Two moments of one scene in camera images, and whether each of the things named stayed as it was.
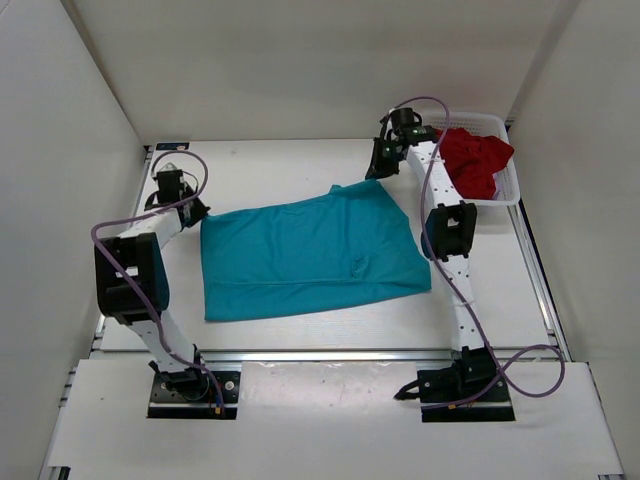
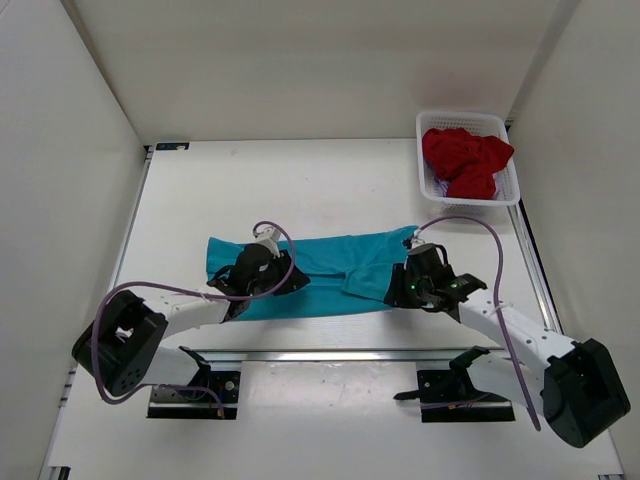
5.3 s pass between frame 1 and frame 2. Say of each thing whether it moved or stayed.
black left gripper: moved
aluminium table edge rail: stayed
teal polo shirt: moved
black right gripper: moved
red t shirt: stayed
